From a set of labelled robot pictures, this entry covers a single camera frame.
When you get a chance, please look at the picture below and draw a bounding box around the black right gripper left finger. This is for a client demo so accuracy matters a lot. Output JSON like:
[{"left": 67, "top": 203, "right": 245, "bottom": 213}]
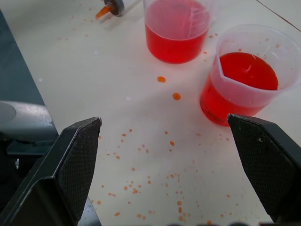
[{"left": 0, "top": 116, "right": 103, "bottom": 226}]

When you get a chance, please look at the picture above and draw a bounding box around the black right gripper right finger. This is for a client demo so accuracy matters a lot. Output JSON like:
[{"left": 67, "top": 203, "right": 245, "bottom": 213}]
[{"left": 227, "top": 113, "right": 301, "bottom": 223}]

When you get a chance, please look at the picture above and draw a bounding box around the syringe with orange tip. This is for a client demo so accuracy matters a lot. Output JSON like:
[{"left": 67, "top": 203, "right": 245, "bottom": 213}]
[{"left": 95, "top": 0, "right": 125, "bottom": 20}]

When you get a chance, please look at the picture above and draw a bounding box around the grey rounded robot body part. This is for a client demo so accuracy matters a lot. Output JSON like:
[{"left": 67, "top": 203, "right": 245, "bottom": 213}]
[{"left": 0, "top": 100, "right": 59, "bottom": 144}]

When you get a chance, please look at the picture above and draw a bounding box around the small clear plastic beaker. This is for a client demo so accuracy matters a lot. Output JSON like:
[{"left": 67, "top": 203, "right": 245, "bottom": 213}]
[{"left": 199, "top": 23, "right": 301, "bottom": 127}]

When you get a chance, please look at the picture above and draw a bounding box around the large clear plastic beaker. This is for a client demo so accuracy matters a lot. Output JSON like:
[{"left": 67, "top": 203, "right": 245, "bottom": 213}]
[{"left": 143, "top": 0, "right": 212, "bottom": 65}]

